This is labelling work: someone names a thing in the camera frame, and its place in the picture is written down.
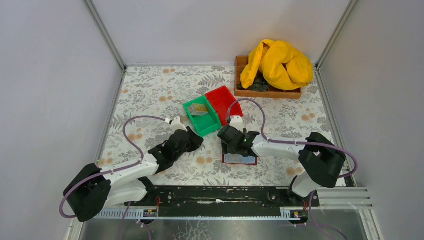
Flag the green plastic bin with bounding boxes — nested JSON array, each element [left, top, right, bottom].
[[182, 95, 222, 137]]

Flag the gold credit card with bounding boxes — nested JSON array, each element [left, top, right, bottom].
[[189, 103, 209, 112]]

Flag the red plastic bin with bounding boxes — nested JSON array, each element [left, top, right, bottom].
[[205, 86, 236, 126]]

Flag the red leather card holder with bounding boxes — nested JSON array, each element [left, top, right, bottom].
[[221, 142, 258, 166]]

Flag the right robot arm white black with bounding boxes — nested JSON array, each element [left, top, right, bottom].
[[217, 125, 346, 198]]

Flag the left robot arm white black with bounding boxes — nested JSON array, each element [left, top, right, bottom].
[[63, 128, 204, 222]]

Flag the silver cards in green bin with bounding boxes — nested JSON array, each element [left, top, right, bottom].
[[189, 111, 209, 117]]

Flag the floral table mat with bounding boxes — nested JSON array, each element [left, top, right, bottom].
[[97, 66, 333, 186]]

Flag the dark green item in tray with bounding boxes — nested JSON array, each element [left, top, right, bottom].
[[236, 75, 270, 92]]

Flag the wooden tray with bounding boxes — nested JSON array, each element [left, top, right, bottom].
[[234, 55, 303, 100]]

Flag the yellow cloth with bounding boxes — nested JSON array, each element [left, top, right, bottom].
[[240, 39, 314, 91]]

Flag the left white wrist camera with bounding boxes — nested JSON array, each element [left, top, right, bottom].
[[165, 116, 188, 132]]

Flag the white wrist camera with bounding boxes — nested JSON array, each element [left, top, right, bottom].
[[227, 115, 244, 132], [165, 116, 188, 132]]

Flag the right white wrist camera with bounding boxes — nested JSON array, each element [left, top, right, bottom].
[[227, 115, 244, 132]]

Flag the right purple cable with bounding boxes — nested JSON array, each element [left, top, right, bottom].
[[226, 97, 359, 240]]

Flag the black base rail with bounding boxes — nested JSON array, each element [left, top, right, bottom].
[[131, 185, 320, 218]]

